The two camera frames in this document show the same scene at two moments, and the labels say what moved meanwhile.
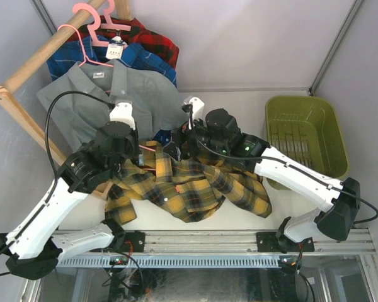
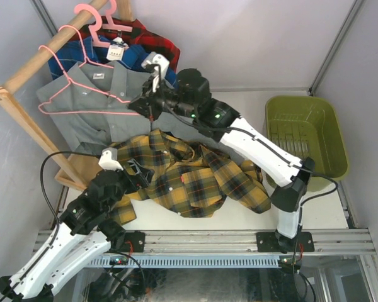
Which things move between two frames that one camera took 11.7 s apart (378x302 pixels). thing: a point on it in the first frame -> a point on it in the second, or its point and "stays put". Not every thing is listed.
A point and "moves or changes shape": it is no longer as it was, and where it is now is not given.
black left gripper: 135,150 -> 141,180
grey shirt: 74,119 stays put
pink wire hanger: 150,149 -> 41,108
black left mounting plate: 135,241 stays put
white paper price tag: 115,48 stays put
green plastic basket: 306,130 stays put
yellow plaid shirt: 181,188 moves or changes shape
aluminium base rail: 170,243 stays put
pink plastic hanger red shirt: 109,24 stays put
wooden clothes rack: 2,90 stays put
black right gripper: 179,136 -> 147,102
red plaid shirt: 131,31 stays put
